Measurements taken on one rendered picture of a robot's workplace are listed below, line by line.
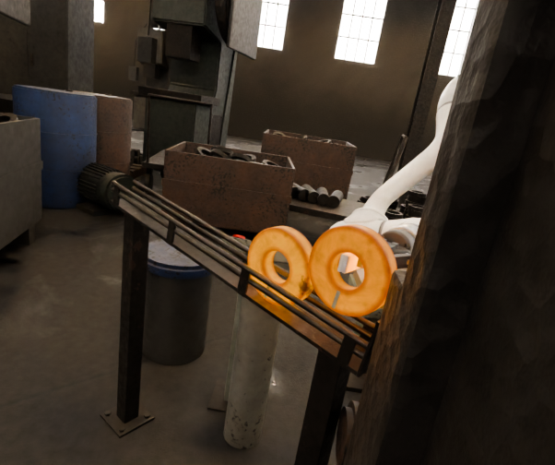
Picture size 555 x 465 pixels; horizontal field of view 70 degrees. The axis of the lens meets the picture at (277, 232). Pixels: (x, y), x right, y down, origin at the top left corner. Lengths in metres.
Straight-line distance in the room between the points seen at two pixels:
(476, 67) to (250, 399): 1.14
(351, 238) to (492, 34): 0.47
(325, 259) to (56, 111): 2.96
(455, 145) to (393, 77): 12.40
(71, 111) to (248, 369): 2.67
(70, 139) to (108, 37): 10.61
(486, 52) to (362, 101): 12.25
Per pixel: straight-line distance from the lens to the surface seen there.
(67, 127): 3.47
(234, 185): 2.89
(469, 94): 0.24
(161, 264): 1.47
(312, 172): 4.43
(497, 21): 0.24
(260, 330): 1.14
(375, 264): 0.65
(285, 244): 0.74
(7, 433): 1.52
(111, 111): 3.92
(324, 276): 0.70
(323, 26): 12.62
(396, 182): 1.12
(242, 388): 1.26
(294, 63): 12.49
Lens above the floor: 1.01
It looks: 17 degrees down
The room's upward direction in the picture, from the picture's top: 9 degrees clockwise
